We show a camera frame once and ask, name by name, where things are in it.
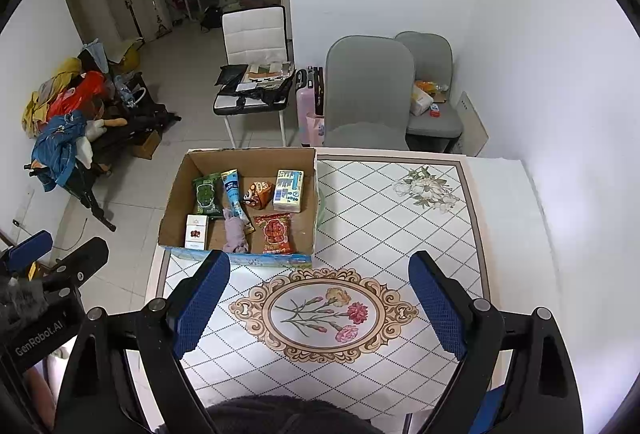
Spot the grey upholstered chair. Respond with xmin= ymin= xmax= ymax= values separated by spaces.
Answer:
xmin=324 ymin=35 xmax=416 ymax=150
xmin=394 ymin=31 xmax=465 ymax=153

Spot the white padded chair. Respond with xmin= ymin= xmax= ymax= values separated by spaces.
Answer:
xmin=213 ymin=5 xmax=291 ymax=148

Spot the small white and red box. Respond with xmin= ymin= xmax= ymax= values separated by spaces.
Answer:
xmin=184 ymin=214 xmax=209 ymax=250

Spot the person's dark fleece clothing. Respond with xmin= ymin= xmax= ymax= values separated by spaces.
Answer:
xmin=155 ymin=395 xmax=387 ymax=434

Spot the orange panda snack packet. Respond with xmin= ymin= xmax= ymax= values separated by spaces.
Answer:
xmin=243 ymin=180 xmax=276 ymax=210

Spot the purple cloth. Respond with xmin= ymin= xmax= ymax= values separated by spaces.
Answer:
xmin=222 ymin=209 xmax=251 ymax=254

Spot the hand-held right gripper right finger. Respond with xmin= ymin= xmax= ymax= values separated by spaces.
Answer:
xmin=408 ymin=250 xmax=583 ymax=434

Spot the green snack packet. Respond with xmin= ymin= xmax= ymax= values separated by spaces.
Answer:
xmin=192 ymin=172 xmax=226 ymax=219

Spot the small brown cardboard box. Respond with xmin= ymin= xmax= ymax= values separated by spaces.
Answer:
xmin=131 ymin=129 xmax=162 ymax=160

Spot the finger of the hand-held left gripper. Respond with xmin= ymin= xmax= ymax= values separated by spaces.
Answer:
xmin=42 ymin=236 xmax=110 ymax=298
xmin=0 ymin=230 xmax=54 ymax=273

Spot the blue and white tube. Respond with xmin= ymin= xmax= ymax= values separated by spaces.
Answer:
xmin=220 ymin=169 xmax=257 ymax=235

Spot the beige board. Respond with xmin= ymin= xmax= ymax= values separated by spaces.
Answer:
xmin=456 ymin=91 xmax=489 ymax=158

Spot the red snack packet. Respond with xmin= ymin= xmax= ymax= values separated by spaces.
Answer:
xmin=253 ymin=212 xmax=294 ymax=255

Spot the blue stool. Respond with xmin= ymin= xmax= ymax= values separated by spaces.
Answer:
xmin=469 ymin=384 xmax=507 ymax=434

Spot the white and blue tissue pack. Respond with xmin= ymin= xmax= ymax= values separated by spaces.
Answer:
xmin=272 ymin=169 xmax=306 ymax=214

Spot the black bag with papers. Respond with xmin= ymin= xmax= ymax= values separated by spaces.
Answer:
xmin=215 ymin=62 xmax=296 ymax=108

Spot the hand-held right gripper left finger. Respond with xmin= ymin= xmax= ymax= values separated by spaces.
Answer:
xmin=60 ymin=250 xmax=232 ymax=434

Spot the pink suitcase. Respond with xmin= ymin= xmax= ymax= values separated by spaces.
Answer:
xmin=295 ymin=66 xmax=326 ymax=148

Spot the pile of colourful clothes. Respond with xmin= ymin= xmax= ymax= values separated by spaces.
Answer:
xmin=20 ymin=41 xmax=109 ymax=193

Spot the white tissue packet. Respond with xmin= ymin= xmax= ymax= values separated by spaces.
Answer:
xmin=411 ymin=83 xmax=435 ymax=116

